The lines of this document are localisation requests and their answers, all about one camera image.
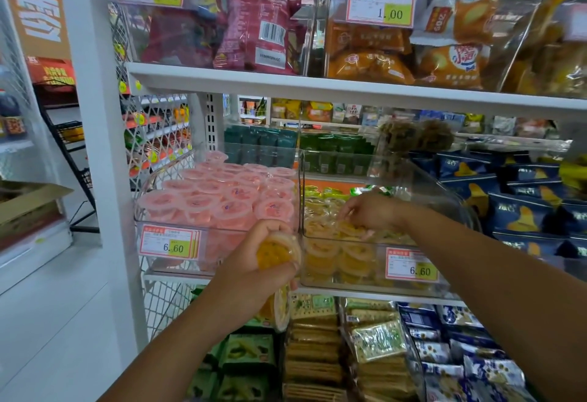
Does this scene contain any person's left hand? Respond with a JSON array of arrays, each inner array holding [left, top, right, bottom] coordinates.
[[207, 219, 301, 325]]

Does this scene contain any person's right hand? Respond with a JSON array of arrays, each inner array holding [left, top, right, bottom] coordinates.
[[339, 193, 414, 234]]

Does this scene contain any yellow fruit jelly cup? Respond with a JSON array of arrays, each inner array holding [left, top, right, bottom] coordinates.
[[257, 285, 292, 333], [256, 232, 303, 275]]

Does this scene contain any person's right forearm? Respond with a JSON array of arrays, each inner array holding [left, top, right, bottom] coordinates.
[[403, 207, 587, 402]]

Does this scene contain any person's left forearm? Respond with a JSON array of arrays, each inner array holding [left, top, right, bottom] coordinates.
[[98, 295, 239, 402]]

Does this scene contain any pile of yellow jelly cups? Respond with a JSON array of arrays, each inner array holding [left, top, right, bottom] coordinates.
[[303, 186, 441, 290]]

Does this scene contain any pile of pink jelly cups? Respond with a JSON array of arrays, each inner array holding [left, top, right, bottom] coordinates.
[[138, 150, 299, 269]]

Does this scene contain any clear bin with pink cups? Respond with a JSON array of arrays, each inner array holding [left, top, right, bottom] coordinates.
[[134, 142, 303, 277]]

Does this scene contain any price tag on yellow-cup bin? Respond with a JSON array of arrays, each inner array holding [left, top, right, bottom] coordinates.
[[385, 247, 439, 283]]

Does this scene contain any row of green packets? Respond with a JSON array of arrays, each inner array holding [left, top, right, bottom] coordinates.
[[224, 124, 381, 177]]

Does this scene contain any clear bin with yellow cups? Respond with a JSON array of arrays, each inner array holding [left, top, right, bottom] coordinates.
[[299, 153, 480, 298]]

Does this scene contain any price tag on pink-cup bin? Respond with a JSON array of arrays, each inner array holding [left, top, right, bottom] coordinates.
[[139, 224, 201, 260]]

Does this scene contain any brown fuzzy snack bundle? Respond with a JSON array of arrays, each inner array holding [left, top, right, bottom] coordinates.
[[378, 118, 456, 154]]

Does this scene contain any row of background shelf goods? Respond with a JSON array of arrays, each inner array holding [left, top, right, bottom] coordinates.
[[238, 97, 562, 140]]

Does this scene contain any white shelf board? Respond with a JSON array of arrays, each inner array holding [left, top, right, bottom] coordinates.
[[125, 61, 587, 119]]

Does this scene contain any stack of pale green packets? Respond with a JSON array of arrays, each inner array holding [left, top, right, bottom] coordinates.
[[344, 297, 420, 402]]

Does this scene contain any stack of tan cracker packets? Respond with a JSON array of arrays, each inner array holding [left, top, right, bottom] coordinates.
[[282, 295, 351, 402]]

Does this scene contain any stack of green snack boxes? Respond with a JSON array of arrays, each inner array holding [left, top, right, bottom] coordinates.
[[186, 324, 282, 402]]

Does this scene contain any pile of orange snack packets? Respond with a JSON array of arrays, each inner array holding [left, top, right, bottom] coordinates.
[[327, 21, 415, 86]]

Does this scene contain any clear bin with orange packets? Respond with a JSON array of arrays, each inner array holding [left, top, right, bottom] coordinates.
[[323, 0, 429, 87]]

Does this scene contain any stack of dark blue packets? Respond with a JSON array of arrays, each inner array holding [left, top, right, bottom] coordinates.
[[410, 150, 587, 278]]

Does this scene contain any stack of blue white packets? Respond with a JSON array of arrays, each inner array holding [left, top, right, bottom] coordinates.
[[398, 302, 539, 402]]

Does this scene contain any clear bin with red packets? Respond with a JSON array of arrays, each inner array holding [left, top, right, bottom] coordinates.
[[107, 0, 324, 78]]

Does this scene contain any price tag on orange-packet bin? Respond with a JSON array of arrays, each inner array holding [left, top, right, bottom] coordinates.
[[345, 0, 417, 28]]

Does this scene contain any black metal rack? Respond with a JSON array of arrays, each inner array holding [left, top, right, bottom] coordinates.
[[34, 85, 101, 234]]

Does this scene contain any cardboard box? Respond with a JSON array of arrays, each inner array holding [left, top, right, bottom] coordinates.
[[0, 180, 74, 239]]

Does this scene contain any orange banner sign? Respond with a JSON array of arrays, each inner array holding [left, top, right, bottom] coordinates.
[[0, 0, 73, 62]]

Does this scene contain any white wire mesh panel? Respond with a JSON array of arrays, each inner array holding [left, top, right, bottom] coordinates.
[[108, 0, 195, 338]]

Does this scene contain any white shelf upright post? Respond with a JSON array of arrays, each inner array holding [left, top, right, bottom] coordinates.
[[54, 0, 150, 354]]

